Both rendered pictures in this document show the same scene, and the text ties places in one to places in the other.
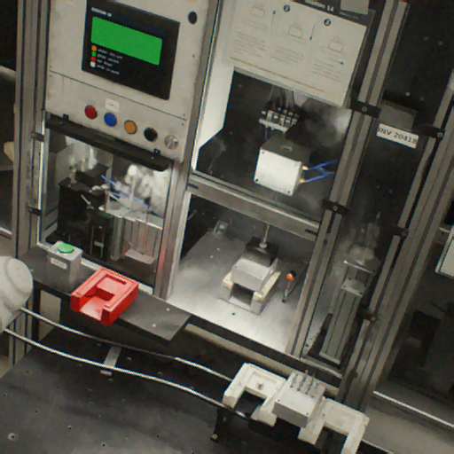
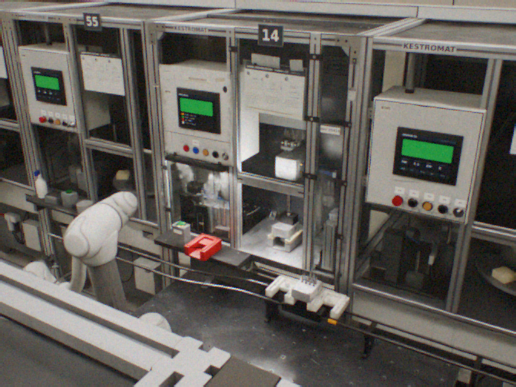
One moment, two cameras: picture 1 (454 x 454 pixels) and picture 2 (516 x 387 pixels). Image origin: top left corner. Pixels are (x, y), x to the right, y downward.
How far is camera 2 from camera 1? 0.79 m
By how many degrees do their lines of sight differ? 15
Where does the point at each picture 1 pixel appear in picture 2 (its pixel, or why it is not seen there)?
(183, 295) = (248, 246)
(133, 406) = (223, 308)
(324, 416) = (322, 297)
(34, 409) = (167, 311)
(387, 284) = (345, 215)
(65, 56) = (170, 121)
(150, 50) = (207, 109)
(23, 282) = (131, 201)
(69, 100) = (176, 144)
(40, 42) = (159, 117)
